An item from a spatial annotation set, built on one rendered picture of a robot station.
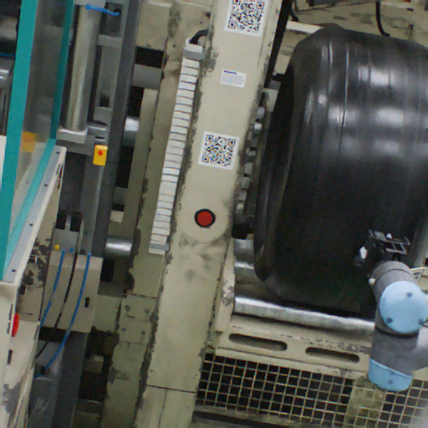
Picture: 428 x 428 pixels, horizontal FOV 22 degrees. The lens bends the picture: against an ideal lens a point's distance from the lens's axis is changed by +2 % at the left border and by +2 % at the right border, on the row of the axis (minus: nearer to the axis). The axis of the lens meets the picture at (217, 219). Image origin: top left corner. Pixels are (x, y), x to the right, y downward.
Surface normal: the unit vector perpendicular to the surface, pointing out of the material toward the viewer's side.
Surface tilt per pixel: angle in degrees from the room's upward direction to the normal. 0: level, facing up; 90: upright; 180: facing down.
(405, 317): 84
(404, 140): 55
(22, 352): 0
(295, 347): 90
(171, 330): 90
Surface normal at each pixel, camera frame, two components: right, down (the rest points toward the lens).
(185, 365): 0.00, 0.41
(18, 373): 0.18, -0.90
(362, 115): 0.13, -0.31
